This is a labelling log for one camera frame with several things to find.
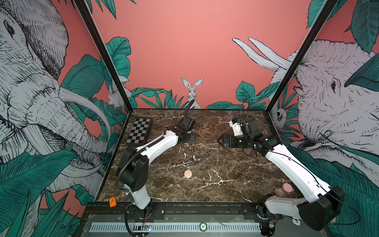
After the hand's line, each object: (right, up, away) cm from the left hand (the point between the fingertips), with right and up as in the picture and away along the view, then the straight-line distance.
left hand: (192, 135), depth 88 cm
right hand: (+16, -1, -13) cm, 21 cm away
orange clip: (-42, -34, -13) cm, 55 cm away
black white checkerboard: (-37, +1, +13) cm, 39 cm away
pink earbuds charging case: (-2, -23, -2) cm, 23 cm away
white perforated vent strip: (-7, -43, -18) cm, 47 cm away
